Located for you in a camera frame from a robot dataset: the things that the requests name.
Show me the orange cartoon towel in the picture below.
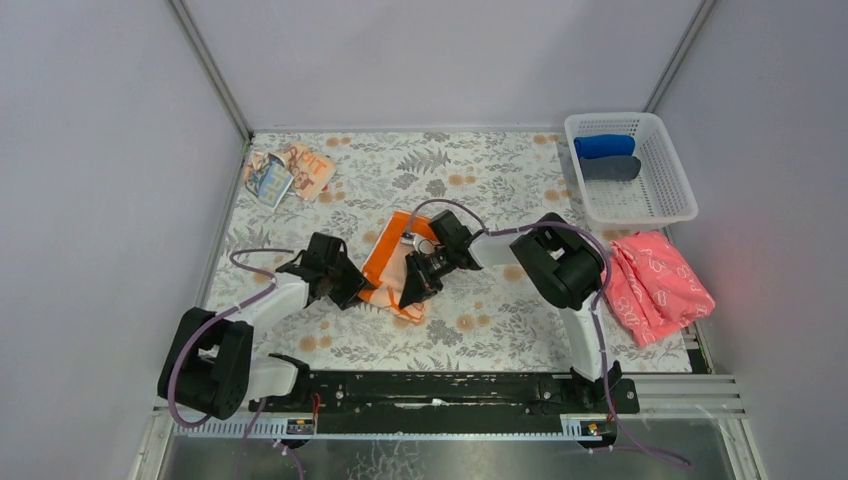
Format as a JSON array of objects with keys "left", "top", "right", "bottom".
[{"left": 359, "top": 211, "right": 429, "bottom": 324}]

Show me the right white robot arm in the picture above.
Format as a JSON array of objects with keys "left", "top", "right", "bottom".
[{"left": 398, "top": 210, "right": 621, "bottom": 404}]

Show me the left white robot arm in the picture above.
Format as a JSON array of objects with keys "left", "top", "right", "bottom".
[{"left": 157, "top": 233, "right": 375, "bottom": 428}]

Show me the floral table mat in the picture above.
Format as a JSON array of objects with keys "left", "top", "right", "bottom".
[{"left": 188, "top": 130, "right": 694, "bottom": 374}]

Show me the peach lettered towel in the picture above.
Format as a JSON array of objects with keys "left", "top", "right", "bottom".
[{"left": 242, "top": 143, "right": 336, "bottom": 211}]

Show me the grey rolled towel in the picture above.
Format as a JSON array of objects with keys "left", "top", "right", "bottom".
[{"left": 579, "top": 155, "right": 642, "bottom": 181}]

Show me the blue rolled towel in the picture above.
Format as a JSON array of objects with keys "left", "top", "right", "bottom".
[{"left": 573, "top": 134, "right": 636, "bottom": 159}]

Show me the white plastic basket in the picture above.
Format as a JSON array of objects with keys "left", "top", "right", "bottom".
[{"left": 564, "top": 112, "right": 698, "bottom": 231}]

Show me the pink folded towel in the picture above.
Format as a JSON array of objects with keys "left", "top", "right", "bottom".
[{"left": 605, "top": 231, "right": 716, "bottom": 347}]

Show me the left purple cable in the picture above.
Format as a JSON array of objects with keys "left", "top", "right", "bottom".
[{"left": 165, "top": 248, "right": 296, "bottom": 480}]

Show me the purple cable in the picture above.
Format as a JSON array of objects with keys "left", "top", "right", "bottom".
[
  {"left": 165, "top": 248, "right": 296, "bottom": 480},
  {"left": 400, "top": 198, "right": 697, "bottom": 472}
]

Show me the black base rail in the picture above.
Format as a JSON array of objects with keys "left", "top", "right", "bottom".
[{"left": 264, "top": 370, "right": 640, "bottom": 435}]

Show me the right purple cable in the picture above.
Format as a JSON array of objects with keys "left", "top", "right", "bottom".
[{"left": 400, "top": 198, "right": 697, "bottom": 472}]

